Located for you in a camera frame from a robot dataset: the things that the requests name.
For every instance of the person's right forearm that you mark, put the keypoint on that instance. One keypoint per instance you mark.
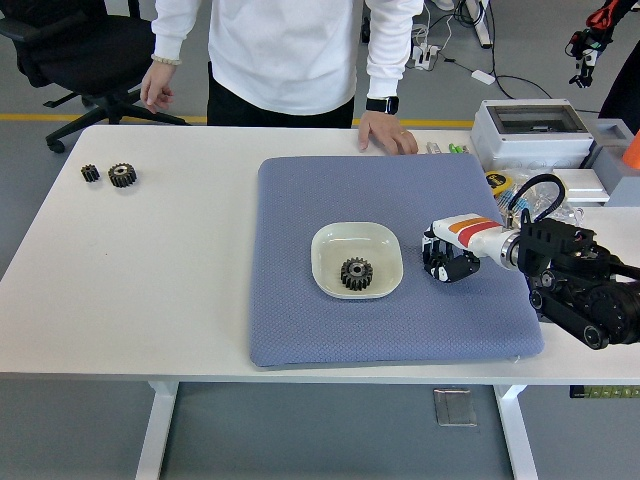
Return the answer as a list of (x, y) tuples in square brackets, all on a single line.
[(175, 30)]

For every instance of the clear plastic parts bag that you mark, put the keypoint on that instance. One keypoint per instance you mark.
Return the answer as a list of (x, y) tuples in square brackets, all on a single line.
[(542, 197)]

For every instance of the white table leg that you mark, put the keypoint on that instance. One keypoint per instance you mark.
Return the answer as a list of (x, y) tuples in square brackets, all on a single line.
[(157, 430), (517, 435)]

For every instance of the large black steel gear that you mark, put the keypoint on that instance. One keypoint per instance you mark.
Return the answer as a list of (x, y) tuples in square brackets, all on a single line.
[(121, 180), (350, 280)]

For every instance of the grey block with square recess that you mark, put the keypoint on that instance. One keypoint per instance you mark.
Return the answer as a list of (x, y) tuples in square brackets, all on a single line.
[(602, 137)]

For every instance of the person's left hand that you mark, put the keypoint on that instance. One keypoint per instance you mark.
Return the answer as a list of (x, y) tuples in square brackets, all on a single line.
[(387, 131)]

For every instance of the person's left forearm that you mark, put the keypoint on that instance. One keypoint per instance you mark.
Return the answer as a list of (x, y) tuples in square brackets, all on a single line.
[(390, 60)]

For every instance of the green plastic connector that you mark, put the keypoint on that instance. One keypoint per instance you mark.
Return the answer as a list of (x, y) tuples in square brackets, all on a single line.
[(457, 148)]

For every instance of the white background desk leg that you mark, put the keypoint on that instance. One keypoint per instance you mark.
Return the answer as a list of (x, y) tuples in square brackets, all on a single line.
[(482, 25)]

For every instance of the yellow black tape measure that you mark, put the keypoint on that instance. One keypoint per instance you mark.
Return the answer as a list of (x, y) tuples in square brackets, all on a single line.
[(496, 181)]

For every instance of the blue-grey textured mat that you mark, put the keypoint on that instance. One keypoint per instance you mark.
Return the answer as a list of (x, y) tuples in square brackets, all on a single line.
[(350, 330)]

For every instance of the silver aluminium plate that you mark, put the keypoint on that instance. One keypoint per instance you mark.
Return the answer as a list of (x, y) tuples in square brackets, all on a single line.
[(585, 184)]

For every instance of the white floor adapter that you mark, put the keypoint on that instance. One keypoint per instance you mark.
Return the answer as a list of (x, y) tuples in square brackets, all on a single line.
[(482, 76)]

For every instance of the black smartwatch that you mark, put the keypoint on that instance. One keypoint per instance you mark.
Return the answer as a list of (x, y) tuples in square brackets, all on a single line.
[(382, 104)]

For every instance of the orange cone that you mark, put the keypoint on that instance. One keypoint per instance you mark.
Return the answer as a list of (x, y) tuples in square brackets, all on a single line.
[(632, 152)]

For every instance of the grey electrical enclosure box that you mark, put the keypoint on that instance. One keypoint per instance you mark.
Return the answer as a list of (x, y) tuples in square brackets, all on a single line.
[(525, 142)]

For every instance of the white square dish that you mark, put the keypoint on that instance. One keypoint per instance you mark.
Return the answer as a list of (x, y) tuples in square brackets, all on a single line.
[(340, 240)]

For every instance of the person's gloved hand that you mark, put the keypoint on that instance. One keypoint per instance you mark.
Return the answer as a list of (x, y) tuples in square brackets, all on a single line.
[(586, 55)]

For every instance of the person's right hand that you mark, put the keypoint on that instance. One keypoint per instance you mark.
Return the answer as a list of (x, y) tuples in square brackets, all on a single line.
[(157, 87)]

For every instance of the person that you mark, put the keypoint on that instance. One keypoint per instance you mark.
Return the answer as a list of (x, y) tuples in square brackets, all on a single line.
[(622, 95), (285, 55)]

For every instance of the large grey box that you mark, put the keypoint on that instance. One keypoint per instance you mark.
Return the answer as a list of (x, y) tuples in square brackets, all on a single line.
[(625, 190)]

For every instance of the metal floor plate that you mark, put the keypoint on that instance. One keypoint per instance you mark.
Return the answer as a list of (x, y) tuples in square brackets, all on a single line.
[(455, 407)]

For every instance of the clear plastic connector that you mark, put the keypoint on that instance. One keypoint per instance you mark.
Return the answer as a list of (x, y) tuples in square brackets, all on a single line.
[(434, 148)]

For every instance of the small black steel gear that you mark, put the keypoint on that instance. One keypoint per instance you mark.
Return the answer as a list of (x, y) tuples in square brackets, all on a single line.
[(89, 174), (440, 256)]

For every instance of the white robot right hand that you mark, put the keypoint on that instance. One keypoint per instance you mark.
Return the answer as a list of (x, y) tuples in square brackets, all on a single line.
[(475, 235)]

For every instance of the white power strip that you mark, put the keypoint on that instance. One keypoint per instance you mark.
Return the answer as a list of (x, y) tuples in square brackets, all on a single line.
[(426, 56)]

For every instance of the desk control panel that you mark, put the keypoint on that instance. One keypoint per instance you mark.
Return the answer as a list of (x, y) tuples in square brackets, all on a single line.
[(605, 391)]

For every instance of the black office chair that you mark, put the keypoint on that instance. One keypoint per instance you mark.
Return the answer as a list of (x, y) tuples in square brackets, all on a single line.
[(95, 45)]

